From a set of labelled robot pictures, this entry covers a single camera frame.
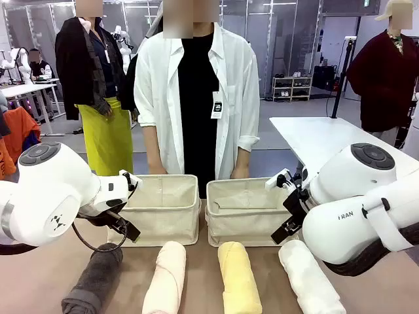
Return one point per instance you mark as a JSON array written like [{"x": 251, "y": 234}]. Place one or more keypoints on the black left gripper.
[{"x": 113, "y": 219}]

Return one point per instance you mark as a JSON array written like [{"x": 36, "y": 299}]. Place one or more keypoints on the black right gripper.
[{"x": 298, "y": 206}]

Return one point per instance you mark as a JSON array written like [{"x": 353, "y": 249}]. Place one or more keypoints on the white towel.
[{"x": 307, "y": 281}]

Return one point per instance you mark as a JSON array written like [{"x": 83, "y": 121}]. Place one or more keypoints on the pink towel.
[{"x": 165, "y": 278}]

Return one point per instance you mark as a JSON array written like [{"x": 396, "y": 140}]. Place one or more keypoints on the dark grey towel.
[{"x": 88, "y": 284}]

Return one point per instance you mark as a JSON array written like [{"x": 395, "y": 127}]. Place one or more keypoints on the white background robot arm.
[
  {"x": 122, "y": 45},
  {"x": 19, "y": 62}
]

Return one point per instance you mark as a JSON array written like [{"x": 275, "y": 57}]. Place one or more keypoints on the person's right forearm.
[{"x": 152, "y": 147}]

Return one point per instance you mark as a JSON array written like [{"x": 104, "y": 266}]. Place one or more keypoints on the person's left forearm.
[{"x": 244, "y": 158}]

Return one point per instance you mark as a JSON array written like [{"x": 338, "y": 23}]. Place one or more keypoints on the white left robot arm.
[{"x": 49, "y": 196}]

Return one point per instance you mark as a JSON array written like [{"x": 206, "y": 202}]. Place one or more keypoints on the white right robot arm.
[{"x": 343, "y": 229}]

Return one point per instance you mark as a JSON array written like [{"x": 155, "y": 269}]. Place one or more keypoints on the person's right hand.
[{"x": 157, "y": 169}]

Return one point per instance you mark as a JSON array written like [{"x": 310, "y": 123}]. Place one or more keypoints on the person's left hand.
[{"x": 240, "y": 172}]

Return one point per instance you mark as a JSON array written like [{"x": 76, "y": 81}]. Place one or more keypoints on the beige fabric basket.
[
  {"x": 163, "y": 222},
  {"x": 242, "y": 225}
]

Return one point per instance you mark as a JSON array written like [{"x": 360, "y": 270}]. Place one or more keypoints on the yellow rolled towel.
[{"x": 239, "y": 278}]

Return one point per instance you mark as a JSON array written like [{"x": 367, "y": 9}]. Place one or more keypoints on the yellow-green mannequin skirt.
[{"x": 104, "y": 140}]

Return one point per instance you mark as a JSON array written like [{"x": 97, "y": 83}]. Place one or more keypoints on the large white table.
[{"x": 311, "y": 137}]

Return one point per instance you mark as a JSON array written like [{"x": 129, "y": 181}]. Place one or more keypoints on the person in white shirt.
[{"x": 163, "y": 98}]

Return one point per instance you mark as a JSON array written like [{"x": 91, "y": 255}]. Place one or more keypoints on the white hanging name tag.
[{"x": 217, "y": 104}]

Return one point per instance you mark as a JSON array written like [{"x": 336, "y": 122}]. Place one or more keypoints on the wooden shoe rack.
[{"x": 292, "y": 88}]

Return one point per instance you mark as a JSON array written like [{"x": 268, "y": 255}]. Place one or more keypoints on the orange garment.
[{"x": 23, "y": 131}]

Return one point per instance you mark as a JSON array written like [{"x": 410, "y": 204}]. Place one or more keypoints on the black equipment case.
[{"x": 324, "y": 76}]

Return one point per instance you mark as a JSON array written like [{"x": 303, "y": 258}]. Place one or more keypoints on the black stand with white head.
[{"x": 342, "y": 75}]

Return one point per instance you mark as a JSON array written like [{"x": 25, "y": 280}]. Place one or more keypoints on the person in yellow skirt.
[{"x": 75, "y": 72}]

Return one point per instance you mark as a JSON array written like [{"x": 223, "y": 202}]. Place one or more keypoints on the white background desk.
[{"x": 29, "y": 90}]

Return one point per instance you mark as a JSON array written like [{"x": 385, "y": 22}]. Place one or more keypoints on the person in maroon top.
[{"x": 383, "y": 85}]

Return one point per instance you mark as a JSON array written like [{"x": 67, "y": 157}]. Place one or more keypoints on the seated background person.
[{"x": 41, "y": 67}]

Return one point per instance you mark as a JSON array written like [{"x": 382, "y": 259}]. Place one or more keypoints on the beige mannequin hat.
[{"x": 384, "y": 13}]

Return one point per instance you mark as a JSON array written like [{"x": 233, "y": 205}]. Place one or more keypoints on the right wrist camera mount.
[{"x": 273, "y": 181}]

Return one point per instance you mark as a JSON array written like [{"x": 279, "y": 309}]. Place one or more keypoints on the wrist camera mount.
[
  {"x": 273, "y": 181},
  {"x": 123, "y": 172}
]

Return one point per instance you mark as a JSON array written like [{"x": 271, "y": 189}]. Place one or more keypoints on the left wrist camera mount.
[{"x": 123, "y": 172}]

